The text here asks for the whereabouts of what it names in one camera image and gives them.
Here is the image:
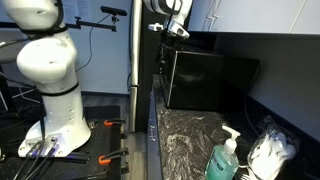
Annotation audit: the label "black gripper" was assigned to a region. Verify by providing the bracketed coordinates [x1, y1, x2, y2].
[155, 25, 191, 65]

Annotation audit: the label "green hand sanitizer pump bottle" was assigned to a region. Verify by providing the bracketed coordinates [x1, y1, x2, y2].
[204, 124, 242, 180]

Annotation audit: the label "black stainless microwave oven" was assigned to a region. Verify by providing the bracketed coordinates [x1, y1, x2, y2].
[160, 46, 261, 112]

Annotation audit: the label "stainless steel refrigerator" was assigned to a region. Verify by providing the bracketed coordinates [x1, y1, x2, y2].
[128, 0, 164, 133]

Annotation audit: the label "white upper cabinets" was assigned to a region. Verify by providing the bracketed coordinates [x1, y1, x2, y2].
[186, 0, 320, 36]

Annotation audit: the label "blue-grey lower cabinets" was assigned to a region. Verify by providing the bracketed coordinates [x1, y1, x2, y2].
[147, 74, 164, 180]

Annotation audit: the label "clear bag white plastic cutlery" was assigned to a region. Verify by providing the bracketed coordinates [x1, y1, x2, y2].
[245, 115, 302, 180]

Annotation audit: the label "wrist-mounted camera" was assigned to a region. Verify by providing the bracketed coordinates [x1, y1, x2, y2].
[147, 22, 165, 33]

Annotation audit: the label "black stereo camera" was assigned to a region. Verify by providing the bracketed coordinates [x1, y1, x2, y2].
[99, 5, 128, 18]

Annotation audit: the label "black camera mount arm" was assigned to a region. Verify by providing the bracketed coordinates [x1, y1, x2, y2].
[64, 15, 118, 33]

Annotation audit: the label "black camera cable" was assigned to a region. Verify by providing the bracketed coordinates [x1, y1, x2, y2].
[75, 14, 113, 74]

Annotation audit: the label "silver drawer handle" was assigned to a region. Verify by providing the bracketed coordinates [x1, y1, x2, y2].
[149, 125, 157, 141]

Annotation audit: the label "orange-handled black clamp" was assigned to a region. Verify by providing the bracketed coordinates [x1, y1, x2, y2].
[98, 147, 130, 166]
[103, 117, 127, 128]

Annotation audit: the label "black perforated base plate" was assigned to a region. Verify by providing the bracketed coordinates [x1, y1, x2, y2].
[0, 105, 130, 180]

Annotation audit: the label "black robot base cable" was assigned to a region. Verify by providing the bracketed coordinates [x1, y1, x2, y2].
[13, 139, 58, 180]

